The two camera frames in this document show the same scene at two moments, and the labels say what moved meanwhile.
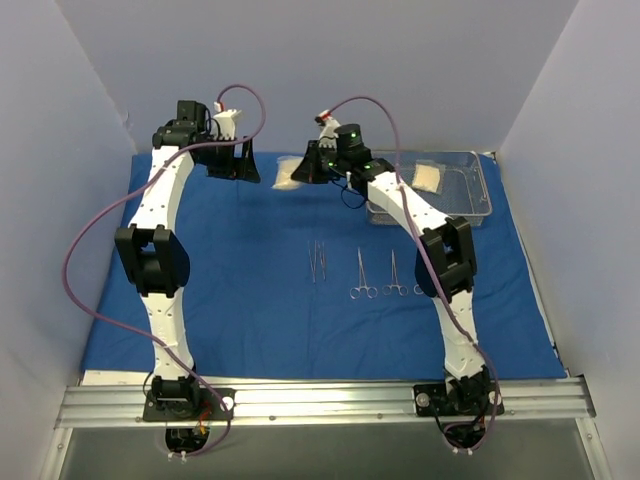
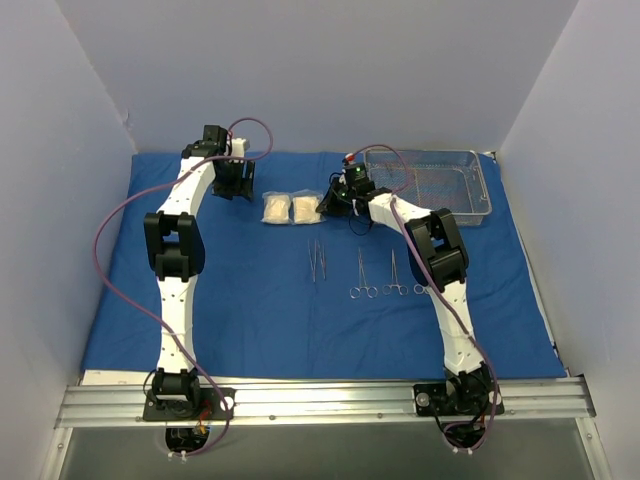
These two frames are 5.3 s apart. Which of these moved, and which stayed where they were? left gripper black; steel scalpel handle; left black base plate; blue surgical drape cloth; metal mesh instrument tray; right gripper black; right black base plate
Moved: left gripper black; right gripper black
Stayed: left black base plate; steel scalpel handle; metal mesh instrument tray; right black base plate; blue surgical drape cloth
